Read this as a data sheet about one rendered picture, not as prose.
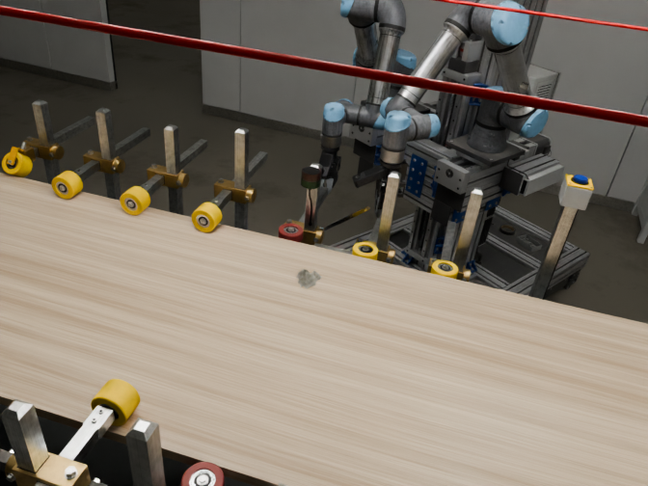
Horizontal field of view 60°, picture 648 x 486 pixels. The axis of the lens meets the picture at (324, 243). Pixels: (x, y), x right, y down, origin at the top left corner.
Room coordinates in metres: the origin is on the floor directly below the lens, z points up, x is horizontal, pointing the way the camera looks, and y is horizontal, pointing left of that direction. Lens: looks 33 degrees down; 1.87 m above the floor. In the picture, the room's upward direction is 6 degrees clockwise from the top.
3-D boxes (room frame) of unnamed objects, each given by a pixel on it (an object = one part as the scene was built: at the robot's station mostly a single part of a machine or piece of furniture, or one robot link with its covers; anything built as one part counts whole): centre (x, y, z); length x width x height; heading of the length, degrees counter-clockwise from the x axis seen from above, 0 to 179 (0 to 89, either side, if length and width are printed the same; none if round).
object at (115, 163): (1.77, 0.81, 0.94); 0.13 x 0.06 x 0.05; 77
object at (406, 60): (2.45, -0.25, 1.20); 0.13 x 0.12 x 0.14; 75
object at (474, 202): (1.50, -0.44, 0.90); 0.03 x 0.03 x 0.48; 77
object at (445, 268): (1.41, -0.38, 0.85); 0.08 x 0.08 x 0.11
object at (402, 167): (1.64, -0.19, 1.07); 0.09 x 0.08 x 0.12; 97
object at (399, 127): (1.64, -0.19, 1.23); 0.09 x 0.08 x 0.11; 124
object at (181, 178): (1.72, 0.56, 0.94); 0.13 x 0.06 x 0.05; 77
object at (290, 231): (1.53, 0.11, 0.85); 0.08 x 0.08 x 0.11
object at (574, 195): (1.44, -0.69, 1.18); 0.07 x 0.07 x 0.08; 77
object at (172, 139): (1.71, 0.54, 0.90); 0.03 x 0.03 x 0.48; 77
